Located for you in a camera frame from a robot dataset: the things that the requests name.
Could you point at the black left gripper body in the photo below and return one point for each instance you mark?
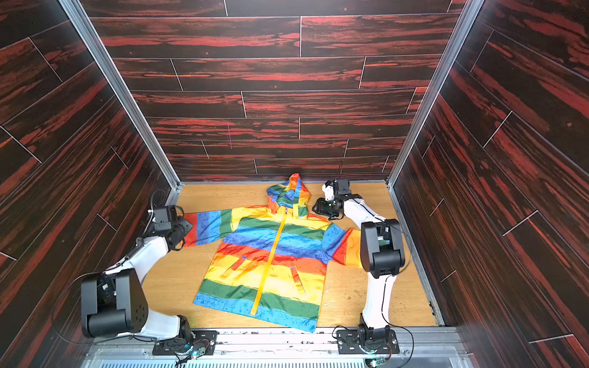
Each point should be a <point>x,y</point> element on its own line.
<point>183,228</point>

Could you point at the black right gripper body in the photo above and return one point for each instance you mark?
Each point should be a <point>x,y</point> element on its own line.
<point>325,208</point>

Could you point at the rainbow striped zip jacket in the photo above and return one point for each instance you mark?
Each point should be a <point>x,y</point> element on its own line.
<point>272,261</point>

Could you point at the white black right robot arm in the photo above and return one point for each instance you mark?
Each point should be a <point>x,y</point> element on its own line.
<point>382,256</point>

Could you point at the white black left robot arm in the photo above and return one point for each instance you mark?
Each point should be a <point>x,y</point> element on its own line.
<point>113,303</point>

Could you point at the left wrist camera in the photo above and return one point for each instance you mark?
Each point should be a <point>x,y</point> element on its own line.
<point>164,219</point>

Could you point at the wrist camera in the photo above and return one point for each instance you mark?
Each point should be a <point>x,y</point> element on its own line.
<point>164,219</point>
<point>336,189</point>

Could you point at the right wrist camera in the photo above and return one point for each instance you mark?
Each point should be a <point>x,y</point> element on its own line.
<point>336,189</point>

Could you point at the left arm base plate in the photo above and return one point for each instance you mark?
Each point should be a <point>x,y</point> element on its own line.
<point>200,343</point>

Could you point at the aluminium frame rail left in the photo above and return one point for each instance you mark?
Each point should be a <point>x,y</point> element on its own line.
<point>89,35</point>

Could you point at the aluminium frame rail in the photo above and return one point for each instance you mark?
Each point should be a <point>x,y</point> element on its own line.
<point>465,22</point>
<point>89,35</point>

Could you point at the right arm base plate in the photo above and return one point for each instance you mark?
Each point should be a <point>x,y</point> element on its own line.
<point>366,340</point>

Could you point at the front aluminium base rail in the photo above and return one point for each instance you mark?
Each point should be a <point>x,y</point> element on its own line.
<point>280,347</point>

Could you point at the aluminium frame rail right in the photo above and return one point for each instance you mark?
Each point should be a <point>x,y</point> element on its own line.
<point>465,22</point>

